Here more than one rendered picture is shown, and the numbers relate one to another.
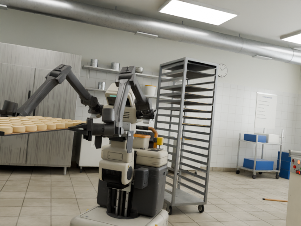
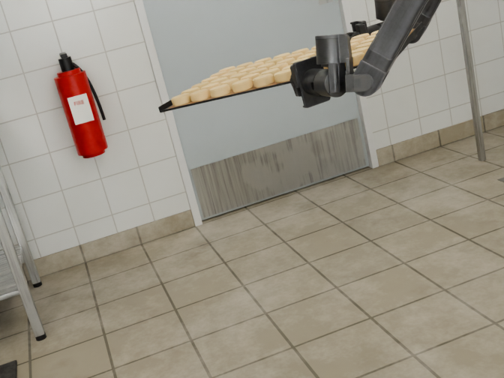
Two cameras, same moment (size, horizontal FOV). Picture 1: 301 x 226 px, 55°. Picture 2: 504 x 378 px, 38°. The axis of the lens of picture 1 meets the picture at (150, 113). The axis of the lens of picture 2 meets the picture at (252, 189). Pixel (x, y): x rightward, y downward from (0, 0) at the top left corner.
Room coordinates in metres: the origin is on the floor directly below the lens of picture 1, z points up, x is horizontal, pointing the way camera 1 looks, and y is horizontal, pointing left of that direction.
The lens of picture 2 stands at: (1.27, -1.32, 1.29)
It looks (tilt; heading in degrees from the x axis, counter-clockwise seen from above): 18 degrees down; 96
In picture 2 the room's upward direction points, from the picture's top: 14 degrees counter-clockwise
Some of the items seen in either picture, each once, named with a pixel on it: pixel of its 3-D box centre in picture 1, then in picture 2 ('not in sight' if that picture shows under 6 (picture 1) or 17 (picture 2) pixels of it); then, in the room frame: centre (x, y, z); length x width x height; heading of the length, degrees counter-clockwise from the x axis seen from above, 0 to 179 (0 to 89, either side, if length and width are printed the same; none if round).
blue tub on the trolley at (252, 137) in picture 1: (254, 137); not in sight; (6.52, -2.41, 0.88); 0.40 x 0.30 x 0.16; 23
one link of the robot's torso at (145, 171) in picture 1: (125, 177); not in sight; (2.21, 0.14, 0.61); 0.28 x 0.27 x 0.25; 70
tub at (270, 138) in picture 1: (266, 137); not in sight; (6.70, -2.74, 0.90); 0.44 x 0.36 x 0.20; 28
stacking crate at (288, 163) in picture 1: (293, 165); not in sight; (6.87, -3.50, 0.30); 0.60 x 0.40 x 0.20; 109
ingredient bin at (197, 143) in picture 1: (183, 154); not in sight; (6.12, -0.79, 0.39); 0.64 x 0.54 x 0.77; 17
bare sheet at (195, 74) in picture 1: (186, 75); not in sight; (3.66, -0.41, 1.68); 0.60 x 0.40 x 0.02; 26
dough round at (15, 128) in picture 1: (17, 128); (200, 95); (1.02, 0.46, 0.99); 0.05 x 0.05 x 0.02
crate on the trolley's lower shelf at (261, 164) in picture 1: (258, 163); not in sight; (6.62, -2.58, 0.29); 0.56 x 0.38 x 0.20; 117
